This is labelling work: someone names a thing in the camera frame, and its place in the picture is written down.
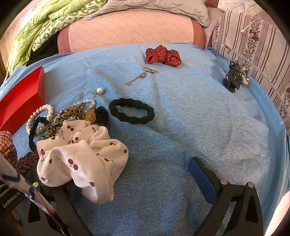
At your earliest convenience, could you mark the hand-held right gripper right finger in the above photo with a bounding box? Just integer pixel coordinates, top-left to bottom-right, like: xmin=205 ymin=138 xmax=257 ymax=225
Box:
xmin=189 ymin=156 xmax=264 ymax=236

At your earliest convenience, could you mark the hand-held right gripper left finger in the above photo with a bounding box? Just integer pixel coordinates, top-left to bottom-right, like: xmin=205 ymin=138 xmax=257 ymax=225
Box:
xmin=23 ymin=181 xmax=94 ymax=236

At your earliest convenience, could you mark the white cherry-print scrunchie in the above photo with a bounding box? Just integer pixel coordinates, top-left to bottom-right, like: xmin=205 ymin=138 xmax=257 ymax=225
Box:
xmin=36 ymin=120 xmax=129 ymax=204

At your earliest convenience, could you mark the red plaid scrunchie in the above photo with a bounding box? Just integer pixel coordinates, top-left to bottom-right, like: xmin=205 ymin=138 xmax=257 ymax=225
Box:
xmin=0 ymin=131 xmax=18 ymax=164

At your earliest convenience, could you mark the black satin hair tie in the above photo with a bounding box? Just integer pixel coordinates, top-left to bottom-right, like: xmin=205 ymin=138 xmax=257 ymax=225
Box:
xmin=28 ymin=115 xmax=51 ymax=153

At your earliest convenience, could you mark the gold bead bracelet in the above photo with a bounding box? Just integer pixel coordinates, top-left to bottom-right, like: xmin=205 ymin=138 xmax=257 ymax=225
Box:
xmin=42 ymin=105 xmax=88 ymax=140

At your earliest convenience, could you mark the black braided hair tie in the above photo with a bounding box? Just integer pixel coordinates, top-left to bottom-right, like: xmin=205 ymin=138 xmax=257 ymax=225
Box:
xmin=108 ymin=98 xmax=155 ymax=125

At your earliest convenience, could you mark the red tray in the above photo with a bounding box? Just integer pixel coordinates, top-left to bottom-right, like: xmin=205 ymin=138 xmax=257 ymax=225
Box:
xmin=0 ymin=66 xmax=46 ymax=135

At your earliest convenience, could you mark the dark floral scrunchie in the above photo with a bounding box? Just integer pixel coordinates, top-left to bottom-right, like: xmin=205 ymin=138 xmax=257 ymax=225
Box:
xmin=14 ymin=151 xmax=40 ymax=174

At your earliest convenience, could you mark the blue towel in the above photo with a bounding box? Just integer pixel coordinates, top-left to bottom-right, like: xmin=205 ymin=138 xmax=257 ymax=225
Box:
xmin=0 ymin=43 xmax=289 ymax=236

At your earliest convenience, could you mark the black lace scrunchie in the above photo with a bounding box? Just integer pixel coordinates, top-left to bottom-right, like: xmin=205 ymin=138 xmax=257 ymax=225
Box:
xmin=94 ymin=106 xmax=111 ymax=130

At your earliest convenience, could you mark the dark jewellery piece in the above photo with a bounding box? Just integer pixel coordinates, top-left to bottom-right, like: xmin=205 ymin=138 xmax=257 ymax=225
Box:
xmin=222 ymin=60 xmax=251 ymax=93

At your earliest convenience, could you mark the red polka-dot scrunchie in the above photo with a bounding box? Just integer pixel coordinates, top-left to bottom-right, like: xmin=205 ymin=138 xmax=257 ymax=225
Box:
xmin=145 ymin=45 xmax=182 ymax=68

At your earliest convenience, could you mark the striped floral pillow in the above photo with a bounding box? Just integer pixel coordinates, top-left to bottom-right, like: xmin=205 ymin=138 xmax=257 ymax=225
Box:
xmin=211 ymin=9 xmax=290 ymax=132

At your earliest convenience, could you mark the black cloth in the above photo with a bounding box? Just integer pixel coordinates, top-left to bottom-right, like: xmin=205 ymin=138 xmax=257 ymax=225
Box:
xmin=26 ymin=33 xmax=60 ymax=67

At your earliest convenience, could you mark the pink quilted cushion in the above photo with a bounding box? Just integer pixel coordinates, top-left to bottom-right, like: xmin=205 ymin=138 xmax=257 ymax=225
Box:
xmin=57 ymin=10 xmax=205 ymax=54

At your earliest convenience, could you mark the green quilt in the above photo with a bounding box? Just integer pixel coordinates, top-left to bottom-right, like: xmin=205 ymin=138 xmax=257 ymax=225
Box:
xmin=7 ymin=0 xmax=109 ymax=72

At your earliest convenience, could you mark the grey embossed pillow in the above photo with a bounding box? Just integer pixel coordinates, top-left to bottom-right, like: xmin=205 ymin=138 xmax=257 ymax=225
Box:
xmin=83 ymin=0 xmax=211 ymax=28

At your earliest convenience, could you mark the white floral cloth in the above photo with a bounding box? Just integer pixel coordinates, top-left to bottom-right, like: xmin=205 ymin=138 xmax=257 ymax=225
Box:
xmin=217 ymin=0 xmax=257 ymax=13

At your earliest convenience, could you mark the white printed strap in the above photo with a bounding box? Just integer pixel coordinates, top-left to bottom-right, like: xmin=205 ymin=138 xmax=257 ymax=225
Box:
xmin=0 ymin=153 xmax=57 ymax=215

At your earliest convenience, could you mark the large pearl bracelet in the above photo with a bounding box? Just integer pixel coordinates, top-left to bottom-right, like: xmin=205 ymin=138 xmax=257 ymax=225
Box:
xmin=26 ymin=104 xmax=54 ymax=135

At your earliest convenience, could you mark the silver bracelet with amber charm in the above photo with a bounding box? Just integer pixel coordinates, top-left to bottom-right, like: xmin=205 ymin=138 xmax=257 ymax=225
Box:
xmin=76 ymin=98 xmax=96 ymax=112

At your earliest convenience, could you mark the white cable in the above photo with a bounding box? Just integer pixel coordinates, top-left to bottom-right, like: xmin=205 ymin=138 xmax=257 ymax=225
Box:
xmin=241 ymin=18 xmax=261 ymax=34

